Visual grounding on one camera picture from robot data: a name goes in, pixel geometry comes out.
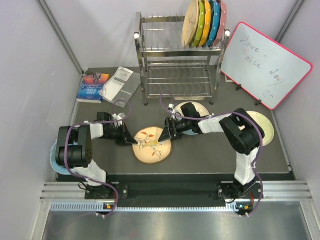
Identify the steel two-tier dish rack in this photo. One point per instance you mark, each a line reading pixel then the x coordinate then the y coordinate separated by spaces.
pixel 168 69

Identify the cream green plate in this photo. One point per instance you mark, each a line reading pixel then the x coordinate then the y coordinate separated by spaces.
pixel 266 126

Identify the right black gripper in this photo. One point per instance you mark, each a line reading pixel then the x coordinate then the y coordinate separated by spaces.
pixel 168 134

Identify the green polka dot plate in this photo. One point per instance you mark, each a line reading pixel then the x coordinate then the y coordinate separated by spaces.
pixel 200 25

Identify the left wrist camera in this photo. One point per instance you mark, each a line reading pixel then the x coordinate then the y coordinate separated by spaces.
pixel 119 117

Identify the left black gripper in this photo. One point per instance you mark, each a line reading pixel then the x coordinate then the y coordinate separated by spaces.
pixel 126 138

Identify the grey white booklet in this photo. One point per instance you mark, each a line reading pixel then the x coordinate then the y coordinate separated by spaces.
pixel 120 87

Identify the beige bird plate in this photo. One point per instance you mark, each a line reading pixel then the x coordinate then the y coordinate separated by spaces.
pixel 190 23
pixel 149 150

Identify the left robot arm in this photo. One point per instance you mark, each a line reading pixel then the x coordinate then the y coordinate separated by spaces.
pixel 74 152

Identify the pink framed whiteboard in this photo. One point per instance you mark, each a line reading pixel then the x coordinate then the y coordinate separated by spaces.
pixel 264 68

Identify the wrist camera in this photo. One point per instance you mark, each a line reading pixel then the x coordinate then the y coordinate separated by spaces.
pixel 172 110
pixel 119 117

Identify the light blue headphones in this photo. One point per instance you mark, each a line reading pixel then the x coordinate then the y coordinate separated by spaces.
pixel 57 168

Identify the yellow polka dot plate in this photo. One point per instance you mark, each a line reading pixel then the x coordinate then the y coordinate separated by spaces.
pixel 207 23

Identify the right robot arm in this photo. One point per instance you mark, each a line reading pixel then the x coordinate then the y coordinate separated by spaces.
pixel 242 131

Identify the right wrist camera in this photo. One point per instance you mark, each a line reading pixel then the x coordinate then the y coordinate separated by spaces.
pixel 172 110

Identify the white blue leaf plate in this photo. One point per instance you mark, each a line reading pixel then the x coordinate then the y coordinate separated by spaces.
pixel 199 108

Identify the pink polka dot plate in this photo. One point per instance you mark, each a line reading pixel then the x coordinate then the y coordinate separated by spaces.
pixel 222 22

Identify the blue polka dot plate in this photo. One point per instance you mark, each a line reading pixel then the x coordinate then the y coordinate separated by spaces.
pixel 215 22

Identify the blue orange paperback book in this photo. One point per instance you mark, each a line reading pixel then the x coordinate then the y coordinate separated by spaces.
pixel 91 85

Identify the grey slotted cable duct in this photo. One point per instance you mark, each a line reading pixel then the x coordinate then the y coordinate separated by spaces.
pixel 103 207

